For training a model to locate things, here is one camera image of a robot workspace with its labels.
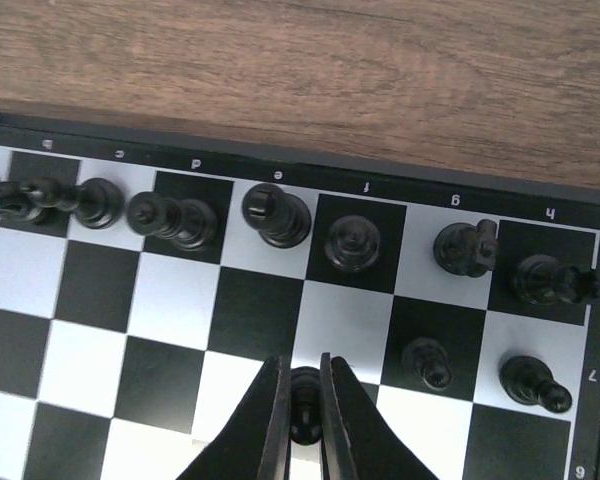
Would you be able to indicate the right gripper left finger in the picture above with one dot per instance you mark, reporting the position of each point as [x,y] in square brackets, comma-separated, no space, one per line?
[255,442]

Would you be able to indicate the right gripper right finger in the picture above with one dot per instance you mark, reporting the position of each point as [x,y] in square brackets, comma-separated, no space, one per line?
[357,443]

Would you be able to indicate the black chess pawn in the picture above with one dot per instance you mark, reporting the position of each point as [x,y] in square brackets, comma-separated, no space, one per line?
[529,381]
[305,413]
[424,359]

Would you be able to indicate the black and white chessboard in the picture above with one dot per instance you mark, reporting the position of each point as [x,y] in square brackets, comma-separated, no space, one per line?
[122,356]

